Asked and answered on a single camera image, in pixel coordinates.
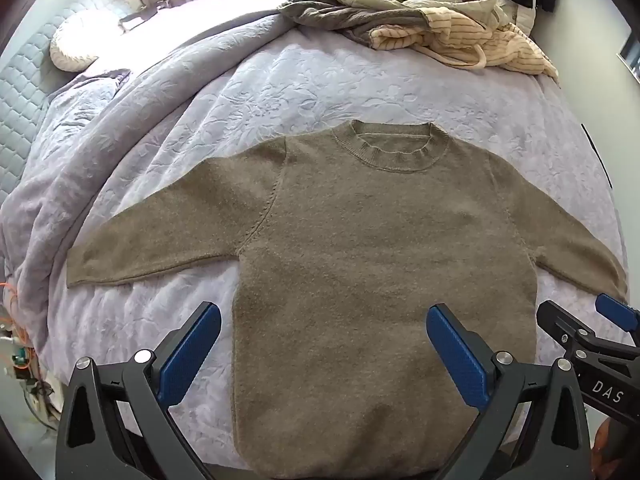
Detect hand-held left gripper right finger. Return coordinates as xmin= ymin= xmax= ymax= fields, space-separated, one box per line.
xmin=425 ymin=303 xmax=593 ymax=480

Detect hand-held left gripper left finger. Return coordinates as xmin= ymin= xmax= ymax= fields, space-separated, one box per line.
xmin=55 ymin=301 xmax=222 ymax=480

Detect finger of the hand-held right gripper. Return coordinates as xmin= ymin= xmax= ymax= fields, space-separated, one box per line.
xmin=537 ymin=300 xmax=596 ymax=357
xmin=595 ymin=294 xmax=640 ymax=346

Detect brown knit sweater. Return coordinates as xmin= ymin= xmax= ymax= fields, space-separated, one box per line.
xmin=66 ymin=120 xmax=628 ymax=480

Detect lavender embossed bedspread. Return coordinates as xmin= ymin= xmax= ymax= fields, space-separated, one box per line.
xmin=0 ymin=0 xmax=631 ymax=480

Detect white framed monitor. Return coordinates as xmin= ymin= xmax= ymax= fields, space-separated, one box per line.
xmin=617 ymin=35 xmax=640 ymax=81

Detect cream striped garment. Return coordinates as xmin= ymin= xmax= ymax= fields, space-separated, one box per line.
xmin=370 ymin=7 xmax=560 ymax=81

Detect quilted headboard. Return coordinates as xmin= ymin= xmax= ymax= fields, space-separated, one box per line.
xmin=0 ymin=0 xmax=136 ymax=201

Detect white pillow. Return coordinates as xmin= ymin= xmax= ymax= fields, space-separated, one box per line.
xmin=50 ymin=10 xmax=126 ymax=71

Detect orange cables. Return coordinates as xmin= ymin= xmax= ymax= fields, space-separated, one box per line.
xmin=0 ymin=280 xmax=33 ymax=366

